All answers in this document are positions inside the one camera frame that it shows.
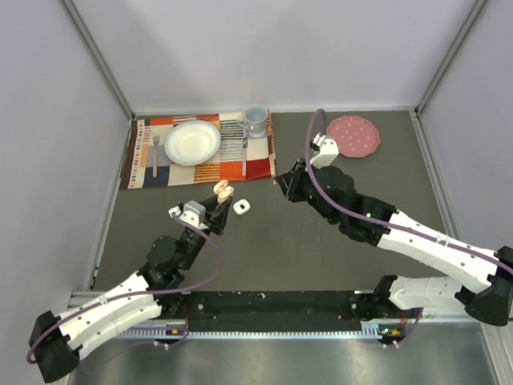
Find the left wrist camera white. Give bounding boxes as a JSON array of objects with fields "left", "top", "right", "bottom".
[{"left": 168, "top": 201, "right": 208, "bottom": 230}]

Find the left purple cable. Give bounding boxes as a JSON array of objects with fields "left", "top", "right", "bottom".
[{"left": 26, "top": 214, "right": 224, "bottom": 364}]

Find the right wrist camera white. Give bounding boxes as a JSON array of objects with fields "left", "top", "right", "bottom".
[{"left": 310, "top": 133, "right": 339, "bottom": 168}]

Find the white bowl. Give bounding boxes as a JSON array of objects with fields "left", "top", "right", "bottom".
[{"left": 164, "top": 120, "right": 221, "bottom": 166}]

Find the purple cable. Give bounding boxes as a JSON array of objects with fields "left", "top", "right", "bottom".
[
  {"left": 304, "top": 108, "right": 513, "bottom": 348},
  {"left": 26, "top": 214, "right": 224, "bottom": 364}
]

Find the pink dotted plate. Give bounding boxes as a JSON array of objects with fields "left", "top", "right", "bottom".
[{"left": 326, "top": 115, "right": 381, "bottom": 158}]

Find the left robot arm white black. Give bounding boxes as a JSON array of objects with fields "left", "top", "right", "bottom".
[{"left": 26, "top": 196, "right": 232, "bottom": 383}]

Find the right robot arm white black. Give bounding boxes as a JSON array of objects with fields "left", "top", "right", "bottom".
[{"left": 275, "top": 159, "right": 512, "bottom": 326}]

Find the pink handled knife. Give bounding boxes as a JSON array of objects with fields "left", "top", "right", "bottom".
[{"left": 242, "top": 133, "right": 248, "bottom": 177}]

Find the patterned orange placemat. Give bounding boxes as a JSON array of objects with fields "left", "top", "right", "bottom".
[{"left": 119, "top": 111, "right": 276, "bottom": 189}]

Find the grey cable duct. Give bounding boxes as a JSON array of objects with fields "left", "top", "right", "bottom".
[{"left": 118, "top": 322, "right": 406, "bottom": 341}]

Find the light blue mug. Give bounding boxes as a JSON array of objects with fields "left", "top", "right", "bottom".
[{"left": 238, "top": 106, "right": 269, "bottom": 138}]

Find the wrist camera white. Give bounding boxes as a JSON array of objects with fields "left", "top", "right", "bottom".
[
  {"left": 310, "top": 133, "right": 339, "bottom": 168},
  {"left": 168, "top": 201, "right": 208, "bottom": 230}
]

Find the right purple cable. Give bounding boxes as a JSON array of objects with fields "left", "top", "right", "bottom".
[{"left": 304, "top": 108, "right": 513, "bottom": 348}]

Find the beige earbud case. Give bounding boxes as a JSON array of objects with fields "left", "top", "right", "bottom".
[{"left": 213, "top": 180, "right": 234, "bottom": 204}]

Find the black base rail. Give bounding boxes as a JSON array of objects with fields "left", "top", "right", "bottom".
[{"left": 172, "top": 291, "right": 383, "bottom": 331}]

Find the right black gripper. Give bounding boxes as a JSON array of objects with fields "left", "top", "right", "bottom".
[{"left": 277, "top": 159, "right": 339, "bottom": 226}]

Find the pink handled fork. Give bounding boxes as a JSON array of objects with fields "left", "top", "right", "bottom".
[{"left": 152, "top": 131, "right": 160, "bottom": 178}]

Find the white earbud case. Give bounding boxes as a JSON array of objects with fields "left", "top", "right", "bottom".
[{"left": 232, "top": 199, "right": 251, "bottom": 216}]

